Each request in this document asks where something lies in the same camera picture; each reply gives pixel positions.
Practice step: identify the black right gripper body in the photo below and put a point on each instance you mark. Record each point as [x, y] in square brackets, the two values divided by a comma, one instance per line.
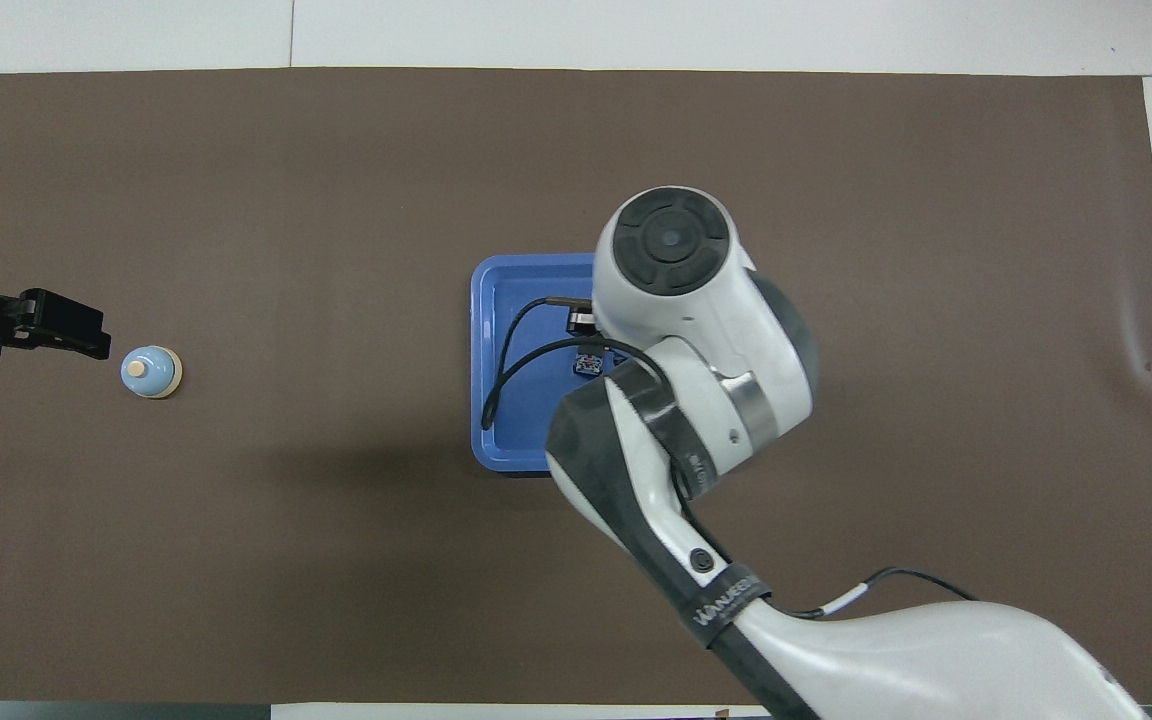
[581, 322]

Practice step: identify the red push button switch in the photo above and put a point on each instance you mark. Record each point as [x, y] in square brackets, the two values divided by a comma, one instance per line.
[588, 364]

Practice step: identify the light blue desk bell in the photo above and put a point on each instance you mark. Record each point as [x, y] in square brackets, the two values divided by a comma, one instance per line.
[156, 375]

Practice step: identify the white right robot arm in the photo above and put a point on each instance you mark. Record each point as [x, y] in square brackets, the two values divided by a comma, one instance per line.
[716, 330]

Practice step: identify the blue plastic tray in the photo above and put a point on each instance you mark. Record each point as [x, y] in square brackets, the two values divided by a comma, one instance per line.
[526, 450]

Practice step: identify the brown table mat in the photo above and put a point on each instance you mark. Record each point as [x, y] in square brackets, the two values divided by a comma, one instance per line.
[336, 560]

